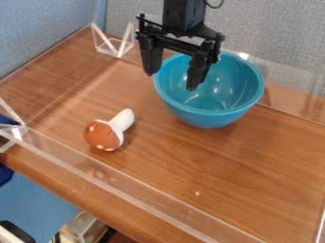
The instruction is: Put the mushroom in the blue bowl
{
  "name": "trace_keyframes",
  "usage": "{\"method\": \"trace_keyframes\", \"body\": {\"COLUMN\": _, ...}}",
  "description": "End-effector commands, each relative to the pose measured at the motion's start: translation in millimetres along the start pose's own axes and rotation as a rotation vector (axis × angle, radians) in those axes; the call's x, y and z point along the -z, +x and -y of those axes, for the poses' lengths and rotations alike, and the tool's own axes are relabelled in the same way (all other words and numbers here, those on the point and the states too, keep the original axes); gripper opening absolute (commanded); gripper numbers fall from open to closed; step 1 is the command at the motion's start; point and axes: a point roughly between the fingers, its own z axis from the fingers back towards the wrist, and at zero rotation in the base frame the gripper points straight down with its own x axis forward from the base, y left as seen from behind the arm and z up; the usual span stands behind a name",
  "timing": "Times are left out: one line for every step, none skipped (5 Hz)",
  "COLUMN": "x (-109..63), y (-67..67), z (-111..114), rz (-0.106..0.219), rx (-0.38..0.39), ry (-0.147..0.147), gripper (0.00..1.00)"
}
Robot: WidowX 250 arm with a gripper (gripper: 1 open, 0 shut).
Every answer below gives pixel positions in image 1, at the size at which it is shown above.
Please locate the black and white device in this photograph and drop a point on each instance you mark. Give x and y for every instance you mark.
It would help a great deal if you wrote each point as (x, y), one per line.
(11, 234)

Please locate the clear acrylic front barrier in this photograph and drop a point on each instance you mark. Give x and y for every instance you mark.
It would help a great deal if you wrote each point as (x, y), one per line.
(134, 207)

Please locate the brown plush toy mushroom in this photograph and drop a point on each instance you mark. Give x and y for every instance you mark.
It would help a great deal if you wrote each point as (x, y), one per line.
(103, 135)

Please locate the clear acrylic back barrier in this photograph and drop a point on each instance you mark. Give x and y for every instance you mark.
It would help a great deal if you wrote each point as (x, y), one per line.
(294, 90)

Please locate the metal bracket under table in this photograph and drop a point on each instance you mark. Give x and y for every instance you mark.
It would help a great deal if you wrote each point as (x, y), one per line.
(83, 229)

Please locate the clear acrylic barrier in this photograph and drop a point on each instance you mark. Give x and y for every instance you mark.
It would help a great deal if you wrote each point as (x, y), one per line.
(134, 207)
(294, 90)

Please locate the clear acrylic corner bracket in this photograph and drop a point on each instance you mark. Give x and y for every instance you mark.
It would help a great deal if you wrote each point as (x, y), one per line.
(111, 45)

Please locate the dark blue cloth object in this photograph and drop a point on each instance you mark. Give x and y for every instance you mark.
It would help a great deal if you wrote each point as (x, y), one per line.
(5, 171)

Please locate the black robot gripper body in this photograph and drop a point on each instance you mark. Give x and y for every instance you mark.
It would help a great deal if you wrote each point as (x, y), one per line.
(182, 31)

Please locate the blue plastic bowl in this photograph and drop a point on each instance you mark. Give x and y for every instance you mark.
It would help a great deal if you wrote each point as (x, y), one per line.
(222, 99)

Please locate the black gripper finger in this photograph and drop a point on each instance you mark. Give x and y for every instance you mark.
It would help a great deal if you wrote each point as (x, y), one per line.
(151, 54)
(198, 69)

